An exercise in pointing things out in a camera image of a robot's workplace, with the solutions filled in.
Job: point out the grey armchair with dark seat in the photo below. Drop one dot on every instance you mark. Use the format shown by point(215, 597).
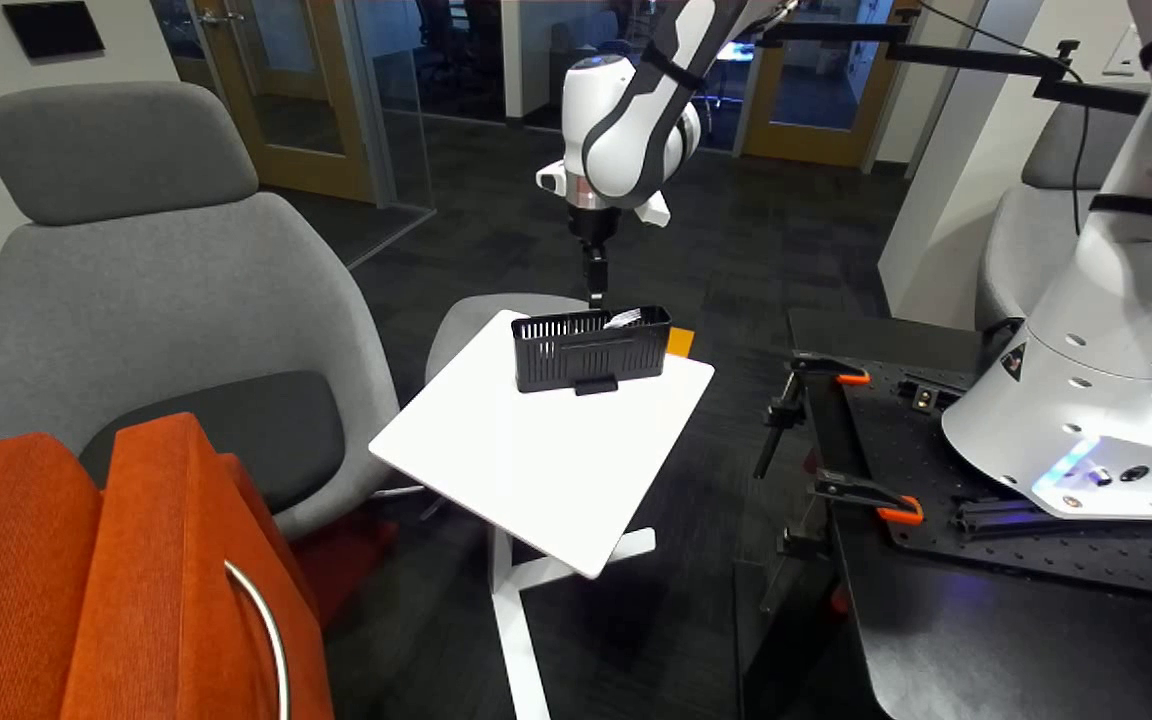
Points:
point(161, 305)

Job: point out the black mounting plate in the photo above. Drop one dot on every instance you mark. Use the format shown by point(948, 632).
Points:
point(1110, 547)

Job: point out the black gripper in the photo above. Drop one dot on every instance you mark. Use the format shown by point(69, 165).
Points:
point(592, 231)

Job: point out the black slotted rack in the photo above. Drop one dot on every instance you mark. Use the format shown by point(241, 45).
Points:
point(589, 359)

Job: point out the orange sheet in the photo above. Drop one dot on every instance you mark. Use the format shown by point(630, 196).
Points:
point(682, 340)

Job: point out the black wall panel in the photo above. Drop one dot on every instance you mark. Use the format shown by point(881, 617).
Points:
point(55, 24)

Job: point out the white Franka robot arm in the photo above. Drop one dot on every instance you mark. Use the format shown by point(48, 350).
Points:
point(630, 123)

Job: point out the black camera boom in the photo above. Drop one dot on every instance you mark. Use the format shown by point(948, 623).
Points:
point(961, 57)

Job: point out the orange fabric chair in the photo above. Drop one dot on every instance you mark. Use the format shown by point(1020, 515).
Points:
point(111, 587)

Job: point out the white side table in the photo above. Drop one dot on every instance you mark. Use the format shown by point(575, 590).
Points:
point(536, 453)

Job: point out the wooden glass door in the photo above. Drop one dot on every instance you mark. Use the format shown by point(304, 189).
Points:
point(819, 106)
point(322, 106)

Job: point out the small black connector box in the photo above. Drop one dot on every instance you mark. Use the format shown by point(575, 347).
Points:
point(927, 394)

